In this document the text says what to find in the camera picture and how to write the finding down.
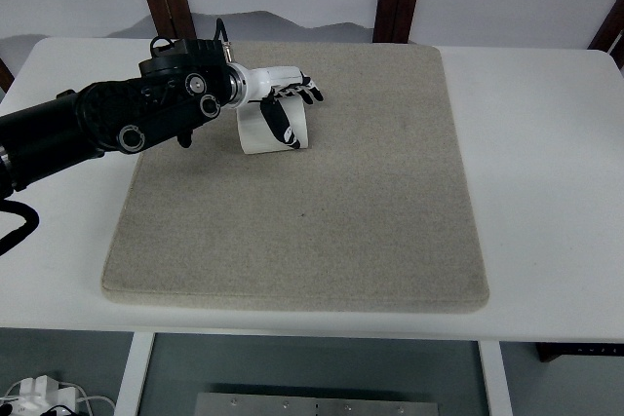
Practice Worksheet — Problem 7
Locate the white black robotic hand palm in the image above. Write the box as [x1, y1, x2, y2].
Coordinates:
[228, 64, 304, 107]

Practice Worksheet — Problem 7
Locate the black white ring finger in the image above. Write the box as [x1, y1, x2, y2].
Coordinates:
[293, 82, 324, 100]

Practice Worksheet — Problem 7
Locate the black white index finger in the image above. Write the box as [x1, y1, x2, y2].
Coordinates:
[280, 91, 313, 104]

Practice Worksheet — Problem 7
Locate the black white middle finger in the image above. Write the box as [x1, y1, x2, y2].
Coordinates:
[289, 87, 321, 101]

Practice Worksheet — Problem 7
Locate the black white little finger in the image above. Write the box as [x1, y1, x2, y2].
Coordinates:
[294, 73, 312, 88]

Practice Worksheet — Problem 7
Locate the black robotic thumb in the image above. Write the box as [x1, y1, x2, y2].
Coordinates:
[259, 97, 300, 149]

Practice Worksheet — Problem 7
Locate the white ribbed cup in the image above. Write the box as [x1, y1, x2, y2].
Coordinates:
[236, 97, 308, 154]

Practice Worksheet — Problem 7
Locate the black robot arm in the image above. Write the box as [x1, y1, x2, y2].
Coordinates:
[1, 20, 323, 198]

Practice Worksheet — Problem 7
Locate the beige square foam mat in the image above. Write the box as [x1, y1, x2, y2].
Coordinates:
[101, 42, 489, 313]

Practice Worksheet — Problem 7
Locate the dark brown furniture corner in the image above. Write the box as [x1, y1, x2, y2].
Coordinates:
[535, 342, 623, 362]

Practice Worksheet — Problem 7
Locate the white power strip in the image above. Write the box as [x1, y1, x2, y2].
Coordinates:
[1, 375, 79, 415]

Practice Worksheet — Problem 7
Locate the black sleeved cable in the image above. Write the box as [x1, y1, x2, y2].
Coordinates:
[0, 199, 40, 257]

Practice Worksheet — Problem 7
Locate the dark wooden frame right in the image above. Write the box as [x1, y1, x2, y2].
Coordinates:
[588, 0, 623, 63]

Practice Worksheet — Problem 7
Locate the grey metal base plate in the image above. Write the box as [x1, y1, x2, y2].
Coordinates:
[194, 393, 440, 416]

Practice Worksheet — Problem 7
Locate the white cable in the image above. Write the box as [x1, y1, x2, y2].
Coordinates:
[72, 394, 118, 416]

